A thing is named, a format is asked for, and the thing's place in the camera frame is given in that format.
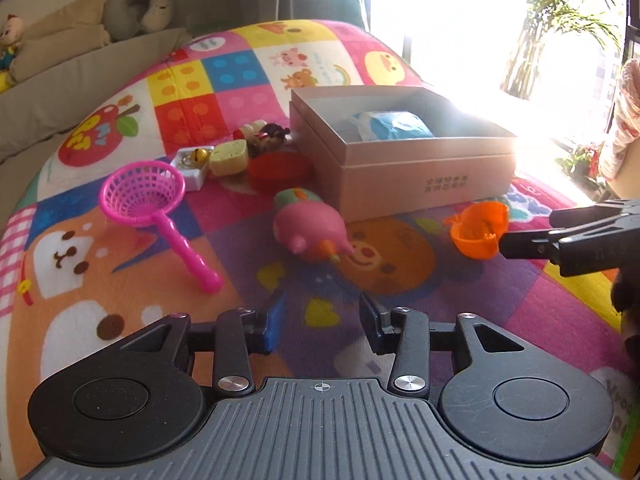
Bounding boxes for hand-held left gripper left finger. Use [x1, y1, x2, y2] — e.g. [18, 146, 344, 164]
[120, 291, 287, 397]

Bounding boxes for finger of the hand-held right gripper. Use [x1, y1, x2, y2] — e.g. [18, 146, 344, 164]
[499, 229, 567, 261]
[548, 205, 609, 231]

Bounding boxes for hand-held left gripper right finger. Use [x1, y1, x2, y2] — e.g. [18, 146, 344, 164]
[359, 291, 526, 402]

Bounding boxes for orange toy cup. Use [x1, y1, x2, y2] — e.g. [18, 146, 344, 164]
[443, 201, 511, 261]

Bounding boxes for pink pig toy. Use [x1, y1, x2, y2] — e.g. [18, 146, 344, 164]
[272, 187, 354, 264]

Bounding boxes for pink cardboard box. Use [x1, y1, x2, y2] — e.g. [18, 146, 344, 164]
[288, 85, 519, 224]

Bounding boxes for person's right hand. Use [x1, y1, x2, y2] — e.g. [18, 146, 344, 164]
[612, 269, 640, 314]

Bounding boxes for potted flowers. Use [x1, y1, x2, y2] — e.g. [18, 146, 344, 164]
[556, 141, 609, 192]

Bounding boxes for pink floral cloth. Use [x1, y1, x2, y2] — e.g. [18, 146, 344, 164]
[597, 57, 640, 187]

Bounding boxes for colourful printed play mat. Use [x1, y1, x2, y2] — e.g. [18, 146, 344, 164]
[0, 18, 640, 480]

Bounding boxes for red toy bowl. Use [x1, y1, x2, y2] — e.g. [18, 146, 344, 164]
[248, 152, 314, 194]

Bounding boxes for white plastic case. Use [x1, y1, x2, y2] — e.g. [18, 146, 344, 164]
[169, 145, 216, 192]

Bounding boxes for yellow cheese toy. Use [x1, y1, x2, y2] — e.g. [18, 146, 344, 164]
[208, 139, 250, 177]

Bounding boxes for blue white packet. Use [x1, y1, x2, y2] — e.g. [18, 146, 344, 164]
[342, 108, 435, 141]

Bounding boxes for small dark toy figure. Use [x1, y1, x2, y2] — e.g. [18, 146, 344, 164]
[249, 124, 292, 159]

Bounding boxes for golden bell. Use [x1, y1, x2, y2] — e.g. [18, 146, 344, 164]
[181, 147, 210, 169]

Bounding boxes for pink toy strainer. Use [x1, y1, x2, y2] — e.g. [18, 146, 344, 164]
[99, 159, 224, 294]

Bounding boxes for small red white toy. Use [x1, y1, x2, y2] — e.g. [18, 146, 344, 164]
[232, 119, 269, 142]

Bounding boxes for green palm plant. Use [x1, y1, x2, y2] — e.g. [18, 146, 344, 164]
[499, 0, 640, 102]

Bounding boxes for beige sofa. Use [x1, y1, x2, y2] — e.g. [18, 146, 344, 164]
[0, 25, 197, 163]

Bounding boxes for grey neck pillow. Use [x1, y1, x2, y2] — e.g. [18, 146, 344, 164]
[102, 0, 176, 44]

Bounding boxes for beige folded blanket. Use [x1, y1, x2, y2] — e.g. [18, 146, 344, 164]
[9, 0, 114, 84]

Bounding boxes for doll in blue outfit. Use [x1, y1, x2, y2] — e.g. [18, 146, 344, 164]
[0, 12, 27, 72]

